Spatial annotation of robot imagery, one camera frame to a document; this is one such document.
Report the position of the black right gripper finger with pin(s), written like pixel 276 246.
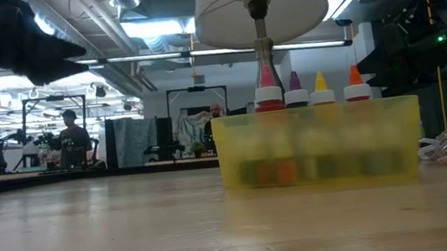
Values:
pixel 403 35
pixel 386 69

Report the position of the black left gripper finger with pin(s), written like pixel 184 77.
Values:
pixel 50 50
pixel 57 72

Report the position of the large orange food colouring bottle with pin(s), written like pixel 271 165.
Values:
pixel 357 91

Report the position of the large yellow food colouring bottle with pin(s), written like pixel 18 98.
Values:
pixel 322 96

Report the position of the large purple food colouring bottle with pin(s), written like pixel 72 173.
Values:
pixel 296 97

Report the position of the large red food colouring bottle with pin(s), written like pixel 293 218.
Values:
pixel 268 95

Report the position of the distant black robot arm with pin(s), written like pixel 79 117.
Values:
pixel 1 155

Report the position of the yellow translucent plastic bin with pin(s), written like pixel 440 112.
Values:
pixel 408 121

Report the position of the person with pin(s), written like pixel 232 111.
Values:
pixel 215 110
pixel 74 142

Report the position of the grey curtain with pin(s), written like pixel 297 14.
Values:
pixel 136 137

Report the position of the black upright panel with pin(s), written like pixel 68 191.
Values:
pixel 164 138

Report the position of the white shade silver table lamp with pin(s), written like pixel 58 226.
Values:
pixel 261 11

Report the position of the white draped cloth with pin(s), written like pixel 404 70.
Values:
pixel 190 127

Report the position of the small green plant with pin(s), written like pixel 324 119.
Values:
pixel 198 148

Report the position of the long white tube light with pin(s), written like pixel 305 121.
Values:
pixel 219 51

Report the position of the black metal frame stand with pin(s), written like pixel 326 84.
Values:
pixel 55 97
pixel 196 89

